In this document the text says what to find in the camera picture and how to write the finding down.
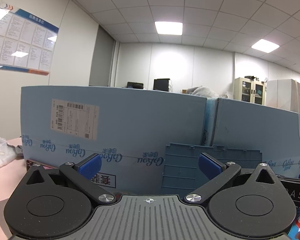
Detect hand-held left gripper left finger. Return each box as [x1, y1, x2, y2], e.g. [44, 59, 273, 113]
[25, 153, 118, 204]

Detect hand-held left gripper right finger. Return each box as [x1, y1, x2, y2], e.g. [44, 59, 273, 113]
[184, 152, 278, 203]

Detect blue plastic lidded crate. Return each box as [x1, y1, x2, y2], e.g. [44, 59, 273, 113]
[161, 142, 263, 196]

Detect blue printed mat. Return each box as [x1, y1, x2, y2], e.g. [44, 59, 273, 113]
[289, 205, 300, 240]

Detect dark printed box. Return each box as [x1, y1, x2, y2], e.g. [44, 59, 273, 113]
[26, 158, 62, 171]

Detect large blue labelled cardboard box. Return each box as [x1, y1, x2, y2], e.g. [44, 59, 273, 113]
[20, 85, 207, 195]

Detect grey cloth heap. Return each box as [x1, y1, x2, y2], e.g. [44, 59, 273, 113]
[187, 86, 220, 98]

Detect small grey object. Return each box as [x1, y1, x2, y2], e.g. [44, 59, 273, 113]
[6, 144, 24, 157]

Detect cream glass-door cabinet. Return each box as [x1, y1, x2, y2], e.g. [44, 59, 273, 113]
[234, 77, 268, 105]

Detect white plastic bag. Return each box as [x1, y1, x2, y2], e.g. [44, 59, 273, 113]
[0, 137, 18, 170]

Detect white paper bag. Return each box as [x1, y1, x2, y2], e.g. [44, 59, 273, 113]
[266, 79, 300, 141]

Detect square ceiling light panel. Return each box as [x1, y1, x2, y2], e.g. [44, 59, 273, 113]
[251, 39, 280, 53]
[154, 21, 183, 35]

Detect wall notice board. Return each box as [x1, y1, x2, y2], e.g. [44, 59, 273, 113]
[0, 3, 60, 76]

